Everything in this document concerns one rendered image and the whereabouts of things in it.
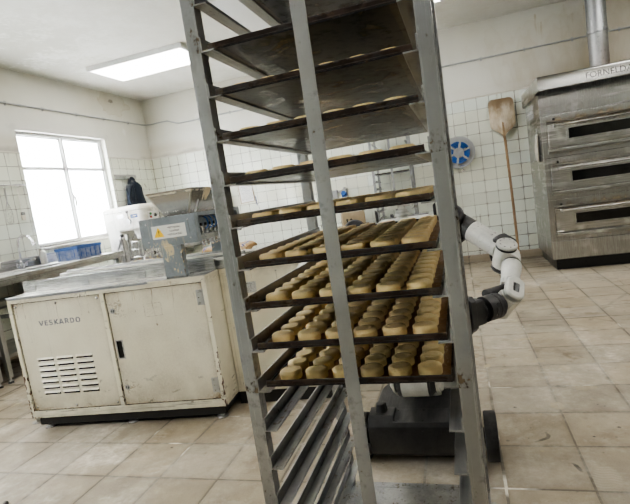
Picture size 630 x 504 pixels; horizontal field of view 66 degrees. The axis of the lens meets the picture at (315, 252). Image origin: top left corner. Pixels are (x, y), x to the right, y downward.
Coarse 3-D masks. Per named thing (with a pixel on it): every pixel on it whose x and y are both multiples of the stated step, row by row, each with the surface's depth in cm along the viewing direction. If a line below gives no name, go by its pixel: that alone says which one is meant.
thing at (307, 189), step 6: (300, 156) 158; (306, 156) 159; (300, 162) 158; (306, 186) 159; (312, 186) 161; (306, 192) 159; (312, 192) 161; (306, 198) 160; (312, 198) 160; (312, 222) 160; (312, 228) 161; (342, 408) 167; (354, 480) 171
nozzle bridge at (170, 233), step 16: (144, 224) 266; (160, 224) 264; (176, 224) 263; (192, 224) 261; (144, 240) 267; (160, 240) 266; (176, 240) 264; (192, 240) 262; (176, 256) 265; (176, 272) 267
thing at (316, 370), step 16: (304, 352) 121; (320, 352) 119; (336, 352) 118; (368, 352) 120; (384, 352) 113; (400, 352) 111; (416, 352) 113; (432, 352) 108; (448, 352) 112; (288, 368) 111; (304, 368) 114; (320, 368) 108; (336, 368) 106; (368, 368) 104; (384, 368) 108; (400, 368) 101; (416, 368) 105; (432, 368) 99; (448, 368) 102
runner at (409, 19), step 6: (396, 0) 86; (402, 0) 86; (408, 0) 86; (402, 6) 89; (408, 6) 89; (402, 12) 92; (408, 12) 92; (402, 18) 95; (408, 18) 96; (414, 18) 96; (408, 24) 99; (414, 24) 100; (408, 30) 103; (414, 30) 104; (414, 36) 108; (414, 42) 113; (414, 48) 118
